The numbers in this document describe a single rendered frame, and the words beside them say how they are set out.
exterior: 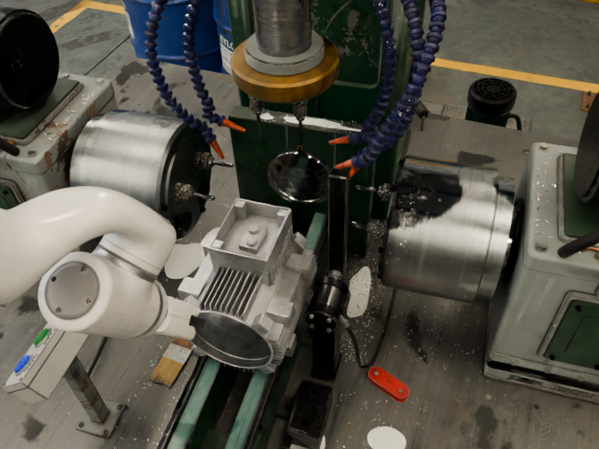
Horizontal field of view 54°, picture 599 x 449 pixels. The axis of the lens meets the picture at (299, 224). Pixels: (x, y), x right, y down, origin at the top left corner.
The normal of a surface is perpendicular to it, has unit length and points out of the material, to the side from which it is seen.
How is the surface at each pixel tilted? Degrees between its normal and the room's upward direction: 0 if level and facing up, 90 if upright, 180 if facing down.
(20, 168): 90
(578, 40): 0
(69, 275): 29
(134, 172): 43
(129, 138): 13
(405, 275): 92
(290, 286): 0
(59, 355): 50
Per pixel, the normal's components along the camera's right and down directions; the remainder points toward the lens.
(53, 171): 0.96, 0.18
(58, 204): 0.07, -0.84
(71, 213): 0.23, -0.73
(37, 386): 0.72, -0.29
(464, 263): -0.28, 0.41
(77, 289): -0.17, -0.25
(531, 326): -0.29, 0.69
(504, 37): -0.04, -0.69
